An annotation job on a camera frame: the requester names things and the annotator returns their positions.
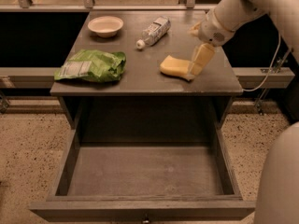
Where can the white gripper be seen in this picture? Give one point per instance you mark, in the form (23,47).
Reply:
(212,30)

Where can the yellow wavy sponge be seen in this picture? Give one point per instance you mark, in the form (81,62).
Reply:
(176,68)

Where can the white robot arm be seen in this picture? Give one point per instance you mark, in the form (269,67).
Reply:
(278,195)

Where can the grey cabinet counter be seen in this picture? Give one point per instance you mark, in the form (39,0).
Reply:
(142,75)

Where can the open grey top drawer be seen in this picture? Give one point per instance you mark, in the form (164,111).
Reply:
(127,182)

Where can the clear plastic water bottle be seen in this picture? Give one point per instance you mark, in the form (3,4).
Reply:
(154,32)

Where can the white paper bowl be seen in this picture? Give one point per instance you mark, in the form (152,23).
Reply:
(105,26)

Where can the green chip bag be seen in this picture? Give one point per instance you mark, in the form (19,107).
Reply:
(94,66)

